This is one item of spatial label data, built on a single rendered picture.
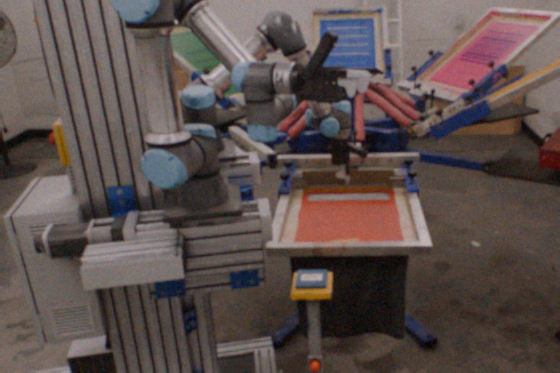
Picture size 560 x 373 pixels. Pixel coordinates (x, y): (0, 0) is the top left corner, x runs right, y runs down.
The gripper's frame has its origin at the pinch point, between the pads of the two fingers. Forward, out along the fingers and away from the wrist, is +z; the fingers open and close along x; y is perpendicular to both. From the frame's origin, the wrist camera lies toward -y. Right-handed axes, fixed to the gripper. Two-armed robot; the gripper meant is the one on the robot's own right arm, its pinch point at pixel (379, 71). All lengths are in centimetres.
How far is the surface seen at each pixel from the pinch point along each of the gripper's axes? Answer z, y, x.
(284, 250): -40, 64, -45
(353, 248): -16, 63, -51
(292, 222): -46, 63, -72
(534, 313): 61, 143, -187
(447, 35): -21, -13, -530
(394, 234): -5, 63, -70
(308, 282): -26, 68, -28
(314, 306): -25, 77, -31
